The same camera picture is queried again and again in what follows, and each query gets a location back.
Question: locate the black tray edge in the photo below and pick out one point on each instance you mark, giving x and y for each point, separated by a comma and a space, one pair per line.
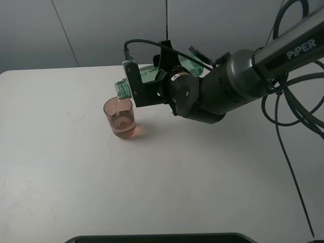
193, 238

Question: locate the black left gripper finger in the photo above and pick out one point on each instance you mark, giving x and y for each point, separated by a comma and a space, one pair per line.
166, 62

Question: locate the pink translucent plastic cup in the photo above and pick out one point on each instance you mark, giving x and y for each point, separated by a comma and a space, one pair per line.
120, 115

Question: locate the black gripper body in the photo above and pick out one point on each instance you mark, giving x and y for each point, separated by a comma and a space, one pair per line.
168, 88

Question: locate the green transparent plastic bottle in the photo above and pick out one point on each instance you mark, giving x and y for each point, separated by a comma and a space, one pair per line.
148, 74

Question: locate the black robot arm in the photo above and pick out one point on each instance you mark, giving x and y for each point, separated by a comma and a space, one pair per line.
243, 77

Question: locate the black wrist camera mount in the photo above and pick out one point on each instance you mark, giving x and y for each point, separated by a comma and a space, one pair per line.
144, 94

